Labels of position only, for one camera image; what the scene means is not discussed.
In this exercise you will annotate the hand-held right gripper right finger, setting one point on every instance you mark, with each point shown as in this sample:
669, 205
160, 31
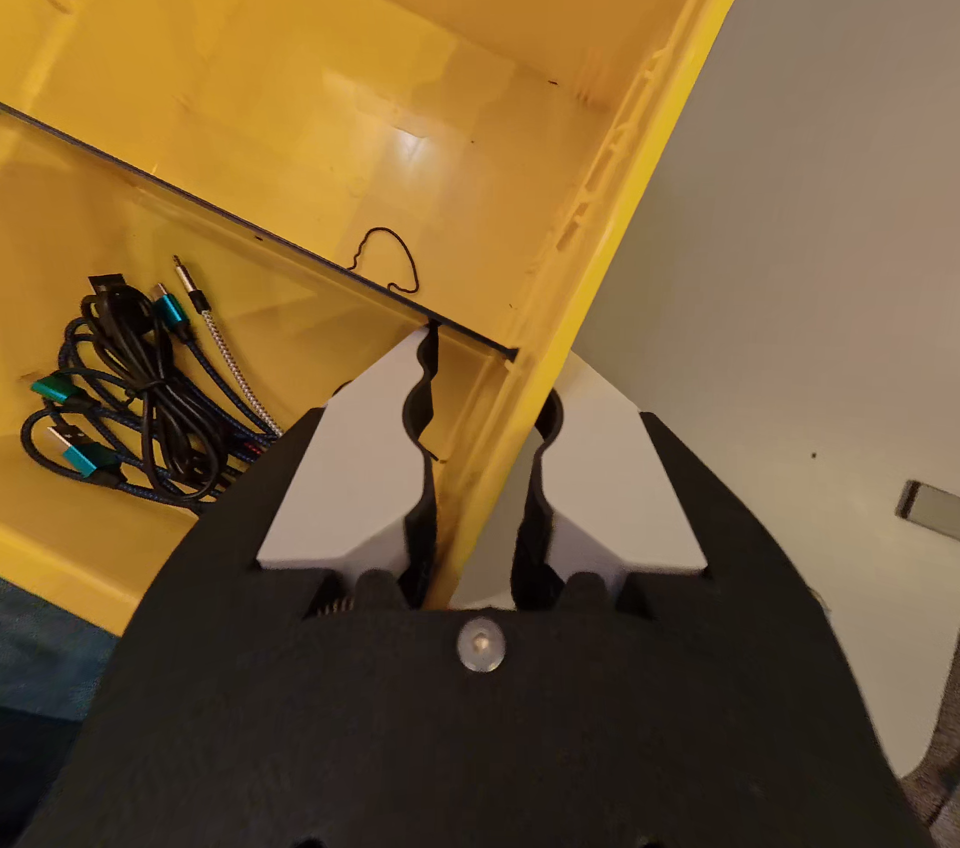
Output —
622, 488

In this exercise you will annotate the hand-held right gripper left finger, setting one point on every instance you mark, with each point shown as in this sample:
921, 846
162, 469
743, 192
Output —
352, 481

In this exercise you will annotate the yellow plastic bin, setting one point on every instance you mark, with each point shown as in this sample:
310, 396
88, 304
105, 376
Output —
375, 38

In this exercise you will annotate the thin black thread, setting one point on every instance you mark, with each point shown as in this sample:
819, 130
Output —
414, 267

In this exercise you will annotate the clear bin divider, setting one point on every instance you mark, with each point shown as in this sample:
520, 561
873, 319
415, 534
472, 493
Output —
157, 179

